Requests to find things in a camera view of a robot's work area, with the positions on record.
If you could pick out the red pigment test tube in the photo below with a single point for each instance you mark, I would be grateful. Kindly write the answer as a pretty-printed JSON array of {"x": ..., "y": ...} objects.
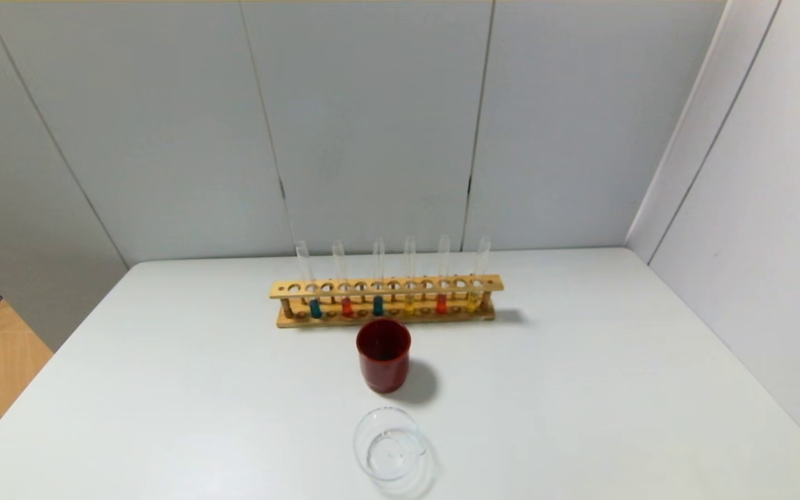
[
  {"x": 442, "y": 304},
  {"x": 346, "y": 307}
]

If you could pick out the yellow pigment test tube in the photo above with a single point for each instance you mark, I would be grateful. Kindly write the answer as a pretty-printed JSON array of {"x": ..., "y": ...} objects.
[
  {"x": 473, "y": 303},
  {"x": 409, "y": 305}
]

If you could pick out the wooden test tube rack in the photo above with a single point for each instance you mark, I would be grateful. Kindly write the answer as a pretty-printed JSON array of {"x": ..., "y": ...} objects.
[{"x": 386, "y": 285}]

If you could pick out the blue pigment test tube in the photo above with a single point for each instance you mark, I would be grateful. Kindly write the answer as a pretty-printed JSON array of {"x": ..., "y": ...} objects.
[{"x": 378, "y": 306}]

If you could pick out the teal pigment test tube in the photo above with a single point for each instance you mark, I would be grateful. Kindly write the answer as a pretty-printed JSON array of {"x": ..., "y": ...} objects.
[{"x": 315, "y": 309}]

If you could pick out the dark red plastic cup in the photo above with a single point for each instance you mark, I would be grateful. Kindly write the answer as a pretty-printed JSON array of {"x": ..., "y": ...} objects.
[{"x": 383, "y": 368}]

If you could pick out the clear glass petri dish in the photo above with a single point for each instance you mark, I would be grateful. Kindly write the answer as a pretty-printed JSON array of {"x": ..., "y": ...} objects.
[{"x": 389, "y": 451}]

